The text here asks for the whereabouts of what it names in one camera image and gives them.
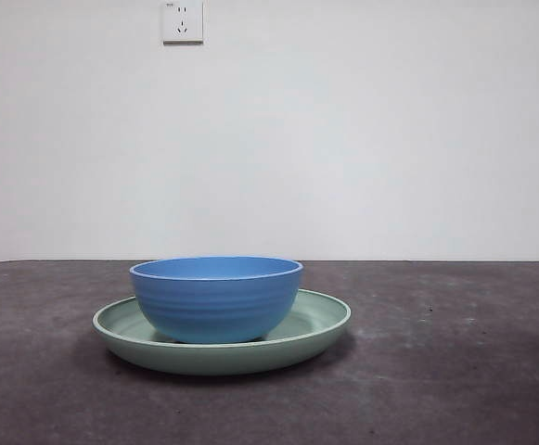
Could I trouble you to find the blue ribbed bowl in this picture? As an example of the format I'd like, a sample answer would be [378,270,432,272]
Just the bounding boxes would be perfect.
[128,256,305,345]

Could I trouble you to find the green round plate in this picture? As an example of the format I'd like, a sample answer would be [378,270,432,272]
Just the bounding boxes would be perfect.
[92,287,353,375]

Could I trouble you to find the white wall socket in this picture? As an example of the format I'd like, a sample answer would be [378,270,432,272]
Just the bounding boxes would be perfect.
[161,1,205,46]

